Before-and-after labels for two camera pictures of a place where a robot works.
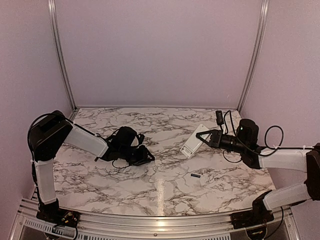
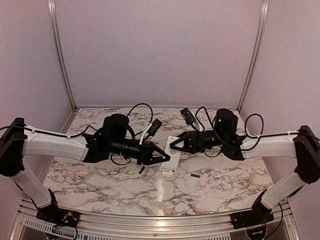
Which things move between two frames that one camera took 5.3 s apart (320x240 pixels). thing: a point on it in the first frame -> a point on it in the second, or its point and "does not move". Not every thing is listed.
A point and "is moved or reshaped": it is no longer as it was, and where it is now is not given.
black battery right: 195,175 does not move
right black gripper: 215,138 -> 194,142
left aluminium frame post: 52,7 does not move
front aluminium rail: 149,225 does not move
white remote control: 193,143 is moved or reshaped
